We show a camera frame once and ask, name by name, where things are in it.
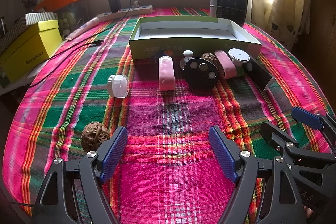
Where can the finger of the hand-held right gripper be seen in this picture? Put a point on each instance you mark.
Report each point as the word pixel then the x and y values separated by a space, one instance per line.
pixel 307 115
pixel 275 136

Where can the striped gift box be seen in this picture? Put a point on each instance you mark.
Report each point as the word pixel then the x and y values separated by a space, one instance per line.
pixel 39 18

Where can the white power strip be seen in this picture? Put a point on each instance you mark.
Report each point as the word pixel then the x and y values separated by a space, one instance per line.
pixel 136 11

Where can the white ball-top knob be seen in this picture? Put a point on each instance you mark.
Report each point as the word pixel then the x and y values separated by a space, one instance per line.
pixel 187 53

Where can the yellow cardboard box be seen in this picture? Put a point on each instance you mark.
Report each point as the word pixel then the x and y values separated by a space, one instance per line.
pixel 31 48

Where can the grey space heater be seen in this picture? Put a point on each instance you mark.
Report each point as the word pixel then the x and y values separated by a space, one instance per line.
pixel 231 6

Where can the white plug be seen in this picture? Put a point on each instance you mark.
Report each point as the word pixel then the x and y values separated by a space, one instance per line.
pixel 137 5

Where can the green white cardboard box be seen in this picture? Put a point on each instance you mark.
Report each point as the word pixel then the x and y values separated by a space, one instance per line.
pixel 183 29

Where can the plaid tablecloth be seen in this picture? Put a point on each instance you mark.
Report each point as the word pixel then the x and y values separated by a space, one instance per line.
pixel 170 113

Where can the brown walnut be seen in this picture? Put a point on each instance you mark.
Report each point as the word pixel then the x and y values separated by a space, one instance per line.
pixel 208 57
pixel 94 136

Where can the white cream tube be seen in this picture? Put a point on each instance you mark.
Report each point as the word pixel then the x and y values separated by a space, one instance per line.
pixel 84 27

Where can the black oval disc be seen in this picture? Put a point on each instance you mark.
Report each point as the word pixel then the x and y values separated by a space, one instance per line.
pixel 194 77

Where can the white green spool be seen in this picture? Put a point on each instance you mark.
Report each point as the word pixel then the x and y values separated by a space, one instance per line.
pixel 238 55

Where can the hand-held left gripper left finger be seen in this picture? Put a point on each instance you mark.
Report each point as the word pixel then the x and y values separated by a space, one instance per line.
pixel 115 153

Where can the pink oval case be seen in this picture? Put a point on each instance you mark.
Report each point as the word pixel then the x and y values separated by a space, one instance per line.
pixel 228 66

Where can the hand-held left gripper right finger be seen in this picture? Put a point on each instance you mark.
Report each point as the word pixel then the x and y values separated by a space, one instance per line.
pixel 223 153

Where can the pink and white clip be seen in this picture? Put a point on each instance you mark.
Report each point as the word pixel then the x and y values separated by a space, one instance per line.
pixel 166 73

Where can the person's right hand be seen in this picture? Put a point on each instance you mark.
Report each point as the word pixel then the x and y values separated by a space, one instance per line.
pixel 309 211

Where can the white round jar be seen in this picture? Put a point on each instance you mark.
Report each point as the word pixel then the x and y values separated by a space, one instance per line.
pixel 118 86

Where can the black charger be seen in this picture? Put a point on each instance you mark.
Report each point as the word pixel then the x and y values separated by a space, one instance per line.
pixel 114 3

